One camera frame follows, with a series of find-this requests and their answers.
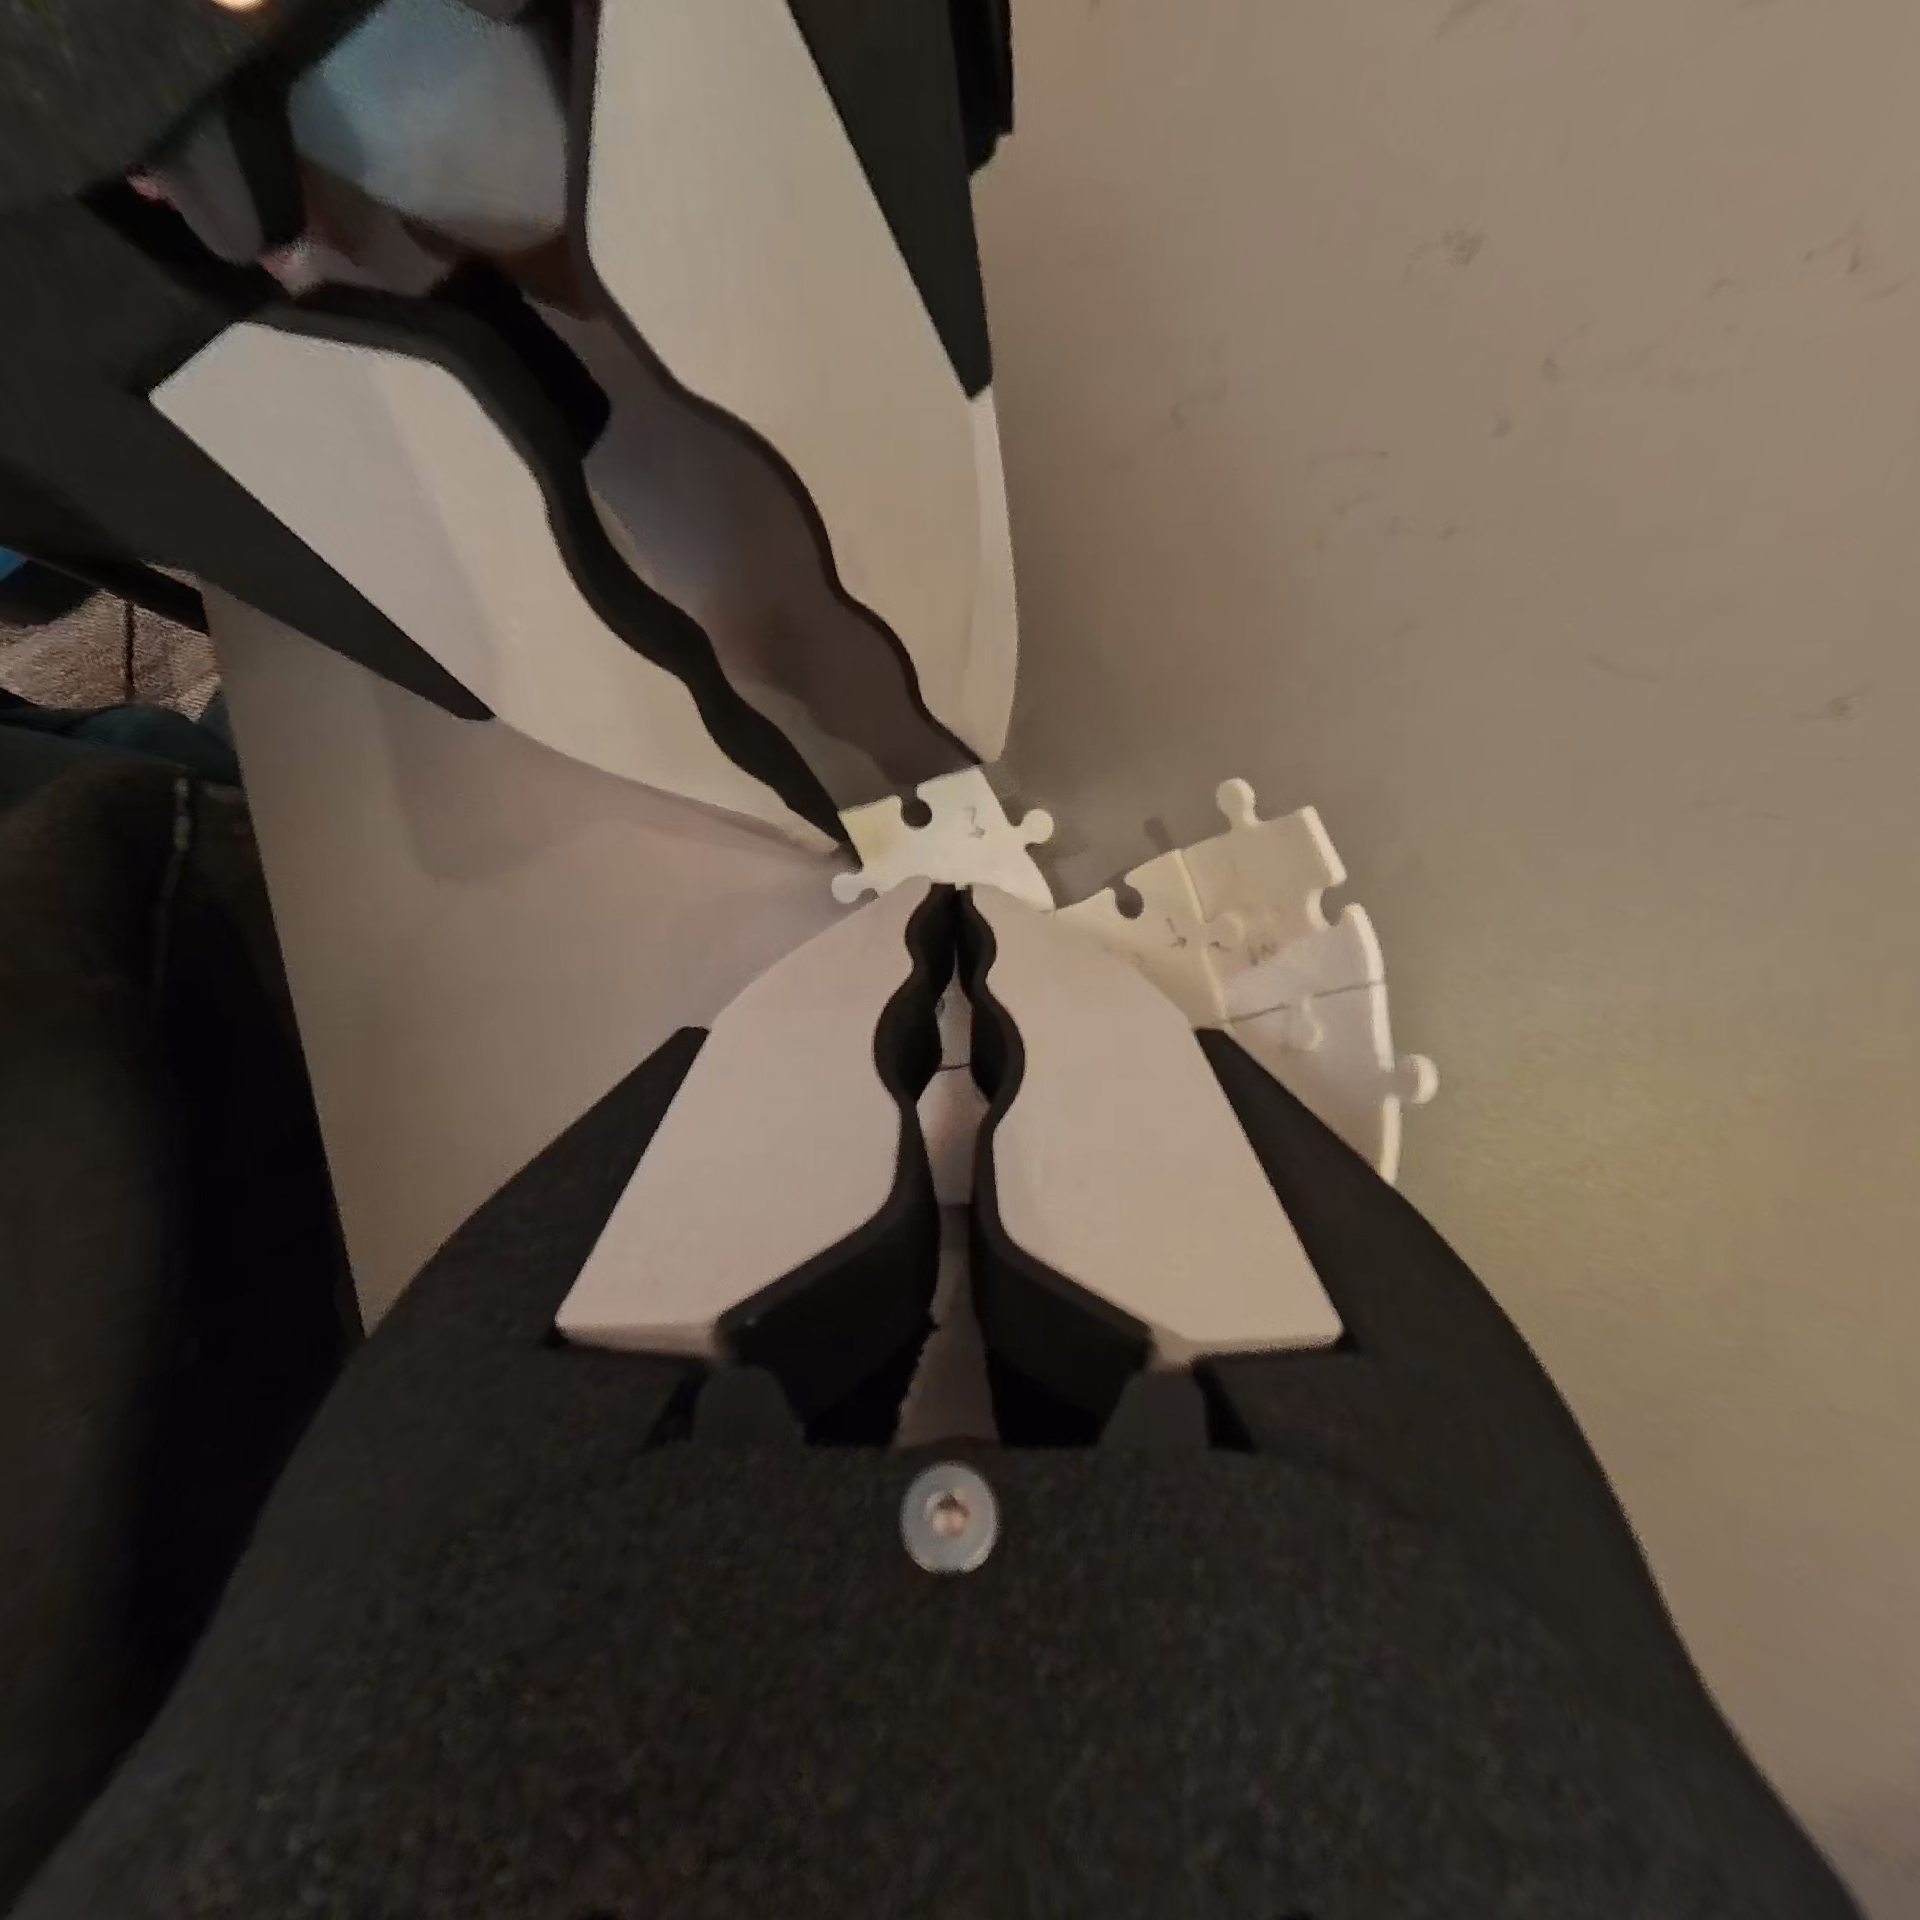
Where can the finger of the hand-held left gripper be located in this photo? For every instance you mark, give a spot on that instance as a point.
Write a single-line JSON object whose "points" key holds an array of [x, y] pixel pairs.
{"points": [[375, 481], [780, 270]]}

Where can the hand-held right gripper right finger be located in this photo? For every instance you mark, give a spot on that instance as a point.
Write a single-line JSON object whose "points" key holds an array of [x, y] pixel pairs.
{"points": [[1140, 1170]]}

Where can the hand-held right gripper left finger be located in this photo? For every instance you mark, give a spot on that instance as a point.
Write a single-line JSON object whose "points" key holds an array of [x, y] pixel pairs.
{"points": [[751, 1170]]}

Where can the joined white puzzle section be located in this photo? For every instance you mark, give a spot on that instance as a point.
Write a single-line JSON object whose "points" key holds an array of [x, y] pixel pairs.
{"points": [[1274, 961]]}

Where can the single white puzzle piece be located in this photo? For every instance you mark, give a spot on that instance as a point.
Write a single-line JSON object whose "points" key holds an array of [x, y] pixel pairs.
{"points": [[945, 841]]}

